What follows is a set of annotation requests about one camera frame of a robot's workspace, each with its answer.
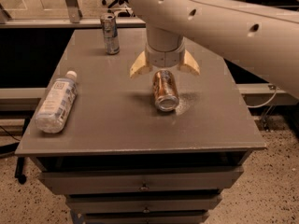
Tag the orange soda can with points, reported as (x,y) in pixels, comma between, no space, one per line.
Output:
(165,91)

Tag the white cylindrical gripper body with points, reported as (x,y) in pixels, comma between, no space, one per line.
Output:
(163,60)

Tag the metal railing frame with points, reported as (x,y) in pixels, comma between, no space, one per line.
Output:
(82,13)

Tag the silver blue slim can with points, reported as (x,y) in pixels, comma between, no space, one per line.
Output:
(110,33)

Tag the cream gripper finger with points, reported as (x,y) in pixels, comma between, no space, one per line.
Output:
(189,65)
(141,66)

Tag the clear plastic water bottle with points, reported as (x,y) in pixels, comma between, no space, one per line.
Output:
(53,113)

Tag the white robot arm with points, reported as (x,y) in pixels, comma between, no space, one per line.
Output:
(262,40)

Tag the grey drawer cabinet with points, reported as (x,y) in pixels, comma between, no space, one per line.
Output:
(119,160)

